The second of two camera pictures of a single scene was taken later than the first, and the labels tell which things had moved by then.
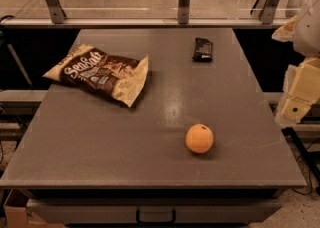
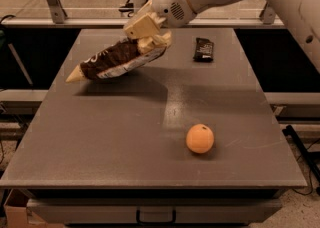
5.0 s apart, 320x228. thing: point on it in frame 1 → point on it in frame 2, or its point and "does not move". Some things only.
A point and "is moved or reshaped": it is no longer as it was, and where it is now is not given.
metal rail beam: [138, 24] does not move
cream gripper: [308, 32] → [170, 1]
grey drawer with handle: [132, 211] does not move
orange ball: [199, 138] does not move
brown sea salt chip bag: [84, 66] is moved or reshaped
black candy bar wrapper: [203, 49] does not move
